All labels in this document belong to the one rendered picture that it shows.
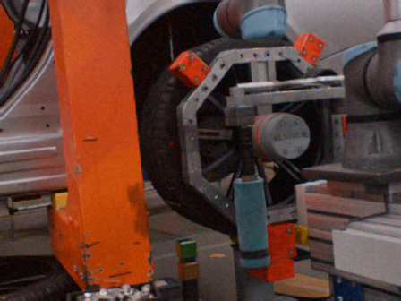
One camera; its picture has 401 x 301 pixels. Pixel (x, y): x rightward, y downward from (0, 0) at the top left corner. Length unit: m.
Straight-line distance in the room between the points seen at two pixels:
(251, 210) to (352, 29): 0.92
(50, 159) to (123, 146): 0.53
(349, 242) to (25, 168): 1.21
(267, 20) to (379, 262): 0.42
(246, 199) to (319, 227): 0.52
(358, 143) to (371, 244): 0.24
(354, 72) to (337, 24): 1.22
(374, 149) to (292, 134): 0.67
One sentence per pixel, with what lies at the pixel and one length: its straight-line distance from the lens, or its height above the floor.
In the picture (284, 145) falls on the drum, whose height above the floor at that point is 0.83.
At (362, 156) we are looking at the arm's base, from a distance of 1.24.
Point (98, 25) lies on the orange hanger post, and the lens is 1.58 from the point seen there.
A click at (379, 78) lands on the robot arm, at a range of 1.16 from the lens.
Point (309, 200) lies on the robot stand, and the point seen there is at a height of 0.74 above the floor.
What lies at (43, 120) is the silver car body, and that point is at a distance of 2.09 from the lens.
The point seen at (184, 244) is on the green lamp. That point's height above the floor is 0.66.
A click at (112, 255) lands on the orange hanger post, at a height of 0.62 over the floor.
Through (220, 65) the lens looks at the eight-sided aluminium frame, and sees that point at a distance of 1.95.
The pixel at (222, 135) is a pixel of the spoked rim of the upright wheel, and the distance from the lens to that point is 2.06.
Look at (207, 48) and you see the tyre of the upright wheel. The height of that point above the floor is 1.14.
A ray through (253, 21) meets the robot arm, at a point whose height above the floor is 1.09.
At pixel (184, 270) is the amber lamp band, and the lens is 1.49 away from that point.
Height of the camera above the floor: 0.96
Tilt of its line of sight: 4 degrees down
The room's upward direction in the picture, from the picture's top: 5 degrees counter-clockwise
